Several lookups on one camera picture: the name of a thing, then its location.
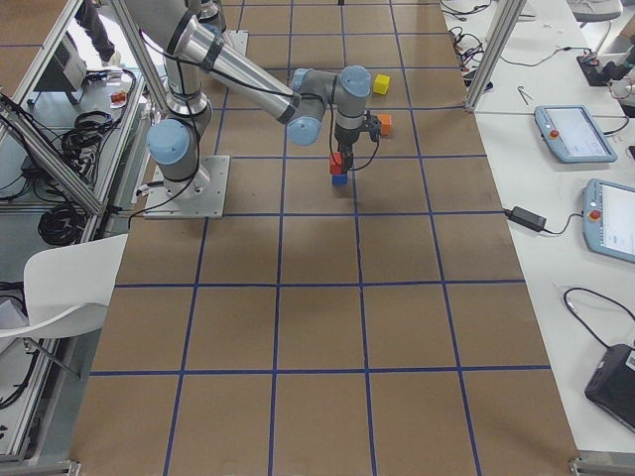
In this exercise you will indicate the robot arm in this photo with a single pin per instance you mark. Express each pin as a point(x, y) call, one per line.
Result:
point(210, 14)
point(192, 47)

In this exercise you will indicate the orange wooden block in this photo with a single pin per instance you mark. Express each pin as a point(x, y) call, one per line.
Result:
point(386, 121)

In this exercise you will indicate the aluminium frame post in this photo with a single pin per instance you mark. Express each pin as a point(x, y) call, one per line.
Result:
point(503, 24)

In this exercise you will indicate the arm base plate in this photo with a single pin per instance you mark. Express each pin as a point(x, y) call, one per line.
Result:
point(203, 197)
point(234, 45)

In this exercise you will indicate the allen key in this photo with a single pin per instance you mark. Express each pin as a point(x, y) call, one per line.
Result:
point(524, 95)

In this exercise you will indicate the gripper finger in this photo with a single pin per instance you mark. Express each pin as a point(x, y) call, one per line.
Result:
point(347, 159)

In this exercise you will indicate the black power adapter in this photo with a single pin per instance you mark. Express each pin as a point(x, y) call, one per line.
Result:
point(526, 218)

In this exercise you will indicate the far teach pendant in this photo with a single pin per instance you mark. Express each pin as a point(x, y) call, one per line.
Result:
point(572, 135)

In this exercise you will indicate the white chair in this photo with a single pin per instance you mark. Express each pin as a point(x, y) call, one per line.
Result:
point(68, 289)

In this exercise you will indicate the teach pendant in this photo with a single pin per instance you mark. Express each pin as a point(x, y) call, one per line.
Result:
point(572, 135)
point(608, 219)

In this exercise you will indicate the blue wooden block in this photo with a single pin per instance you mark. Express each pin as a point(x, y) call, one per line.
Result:
point(338, 180)

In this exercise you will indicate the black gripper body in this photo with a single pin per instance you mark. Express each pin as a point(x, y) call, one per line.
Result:
point(344, 141)

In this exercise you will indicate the brown paper table mat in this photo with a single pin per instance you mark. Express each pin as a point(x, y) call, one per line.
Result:
point(382, 327)

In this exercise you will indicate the red wooden block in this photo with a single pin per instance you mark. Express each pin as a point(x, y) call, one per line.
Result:
point(336, 164)

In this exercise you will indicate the yellow wooden block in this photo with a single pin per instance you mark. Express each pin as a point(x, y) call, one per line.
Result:
point(381, 84)

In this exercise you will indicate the near teach pendant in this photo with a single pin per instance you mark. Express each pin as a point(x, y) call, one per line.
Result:
point(608, 219)

